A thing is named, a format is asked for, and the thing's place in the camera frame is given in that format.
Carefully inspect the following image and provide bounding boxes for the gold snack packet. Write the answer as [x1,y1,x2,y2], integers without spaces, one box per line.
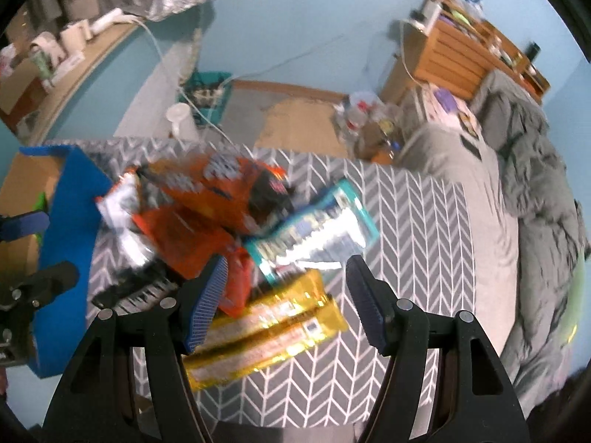
[210,270,331,347]
[185,298,349,391]

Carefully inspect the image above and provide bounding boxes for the teal basket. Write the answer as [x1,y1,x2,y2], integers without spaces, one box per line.
[178,71,232,125]

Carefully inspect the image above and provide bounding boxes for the orange white-print snack bag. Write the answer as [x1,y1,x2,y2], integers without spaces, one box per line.
[139,154,287,236]

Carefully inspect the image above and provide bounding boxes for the grey duvet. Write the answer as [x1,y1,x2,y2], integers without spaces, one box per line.
[468,69,591,398]

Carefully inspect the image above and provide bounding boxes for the white kettle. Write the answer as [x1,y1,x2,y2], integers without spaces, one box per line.
[165,103,199,141]

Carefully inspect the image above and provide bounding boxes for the orange brown bag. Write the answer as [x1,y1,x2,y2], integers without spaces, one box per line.
[353,124,400,164]

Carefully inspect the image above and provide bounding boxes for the black striped snack packet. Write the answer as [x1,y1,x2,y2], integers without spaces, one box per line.
[90,258,185,317]

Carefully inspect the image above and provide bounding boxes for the teal snack packet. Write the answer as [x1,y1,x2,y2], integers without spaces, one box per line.
[242,180,380,287]

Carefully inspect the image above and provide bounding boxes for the white hair dryer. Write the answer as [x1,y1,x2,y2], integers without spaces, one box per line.
[90,8,139,33]

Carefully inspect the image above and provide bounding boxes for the blue cardboard box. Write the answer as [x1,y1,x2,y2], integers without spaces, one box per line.
[0,145,114,377]

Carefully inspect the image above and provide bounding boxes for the white paper roll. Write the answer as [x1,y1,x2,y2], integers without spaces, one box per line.
[60,21,90,51]

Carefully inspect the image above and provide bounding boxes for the green cup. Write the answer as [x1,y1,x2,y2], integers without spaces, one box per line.
[30,51,54,81]

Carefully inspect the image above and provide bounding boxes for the small orange yellow snack packet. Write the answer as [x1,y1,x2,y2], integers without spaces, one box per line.
[217,247,254,319]

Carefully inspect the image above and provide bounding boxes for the power strip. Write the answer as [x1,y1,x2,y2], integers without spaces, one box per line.
[191,85,227,104]

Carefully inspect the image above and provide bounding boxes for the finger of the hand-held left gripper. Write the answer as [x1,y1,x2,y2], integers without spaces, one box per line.
[0,210,51,243]
[0,261,79,315]

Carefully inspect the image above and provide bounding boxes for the large orange snack bag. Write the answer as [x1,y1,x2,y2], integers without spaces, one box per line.
[131,205,241,282]

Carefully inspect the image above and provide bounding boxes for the light green cushion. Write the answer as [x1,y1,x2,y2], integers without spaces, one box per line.
[561,263,591,347]

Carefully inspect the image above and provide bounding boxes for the wooden headboard shelf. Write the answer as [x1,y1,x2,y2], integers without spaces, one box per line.
[381,0,552,104]

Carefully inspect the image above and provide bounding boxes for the brown cardboard box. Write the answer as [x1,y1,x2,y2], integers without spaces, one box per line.
[0,58,47,125]

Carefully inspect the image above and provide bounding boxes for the grey bed sheet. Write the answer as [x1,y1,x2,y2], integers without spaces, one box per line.
[392,124,522,347]

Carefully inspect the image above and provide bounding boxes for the dark snack packet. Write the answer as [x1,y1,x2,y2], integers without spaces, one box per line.
[249,171,301,231]

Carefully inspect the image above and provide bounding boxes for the wooden ledge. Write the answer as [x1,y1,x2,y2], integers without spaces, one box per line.
[0,21,139,139]

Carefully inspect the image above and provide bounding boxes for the clear trash bag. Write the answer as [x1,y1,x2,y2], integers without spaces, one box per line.
[332,90,407,162]

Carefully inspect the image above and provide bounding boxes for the white charger cable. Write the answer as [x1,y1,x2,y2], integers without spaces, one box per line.
[397,18,428,86]

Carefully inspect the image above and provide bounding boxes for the white orange-trim snack packet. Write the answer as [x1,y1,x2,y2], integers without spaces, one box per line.
[95,166,153,268]

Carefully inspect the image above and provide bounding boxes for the grey herringbone cloth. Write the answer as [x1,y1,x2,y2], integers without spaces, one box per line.
[44,137,478,430]

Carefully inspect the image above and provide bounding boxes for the printed blanket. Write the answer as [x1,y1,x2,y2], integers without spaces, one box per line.
[402,83,485,148]

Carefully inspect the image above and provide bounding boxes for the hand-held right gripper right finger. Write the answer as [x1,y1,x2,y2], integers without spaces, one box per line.
[345,256,532,443]

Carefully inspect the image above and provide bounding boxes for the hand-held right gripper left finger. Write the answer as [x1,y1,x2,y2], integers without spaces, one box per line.
[41,255,230,443]

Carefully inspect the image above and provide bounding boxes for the white charger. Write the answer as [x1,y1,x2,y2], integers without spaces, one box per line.
[411,0,444,35]

